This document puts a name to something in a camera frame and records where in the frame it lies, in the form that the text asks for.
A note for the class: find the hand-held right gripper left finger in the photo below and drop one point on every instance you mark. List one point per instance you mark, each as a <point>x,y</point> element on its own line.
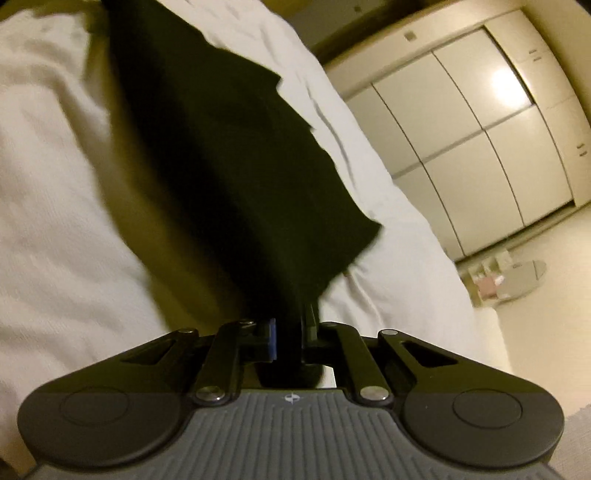
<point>272,339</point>

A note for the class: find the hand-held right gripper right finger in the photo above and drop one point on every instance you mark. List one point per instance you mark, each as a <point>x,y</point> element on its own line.
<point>317,341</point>

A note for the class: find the black knit garment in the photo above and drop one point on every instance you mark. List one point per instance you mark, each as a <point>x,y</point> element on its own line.
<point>221,161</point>

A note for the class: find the small white storage shelf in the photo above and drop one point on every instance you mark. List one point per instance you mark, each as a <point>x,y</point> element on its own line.
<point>480,267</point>

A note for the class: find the pink box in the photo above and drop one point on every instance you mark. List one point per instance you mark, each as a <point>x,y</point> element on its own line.
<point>489,286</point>

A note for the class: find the pale lilac duvet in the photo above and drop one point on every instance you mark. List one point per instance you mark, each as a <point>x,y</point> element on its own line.
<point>55,207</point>

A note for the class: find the cream panelled wardrobe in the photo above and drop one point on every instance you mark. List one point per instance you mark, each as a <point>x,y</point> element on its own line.
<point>461,115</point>

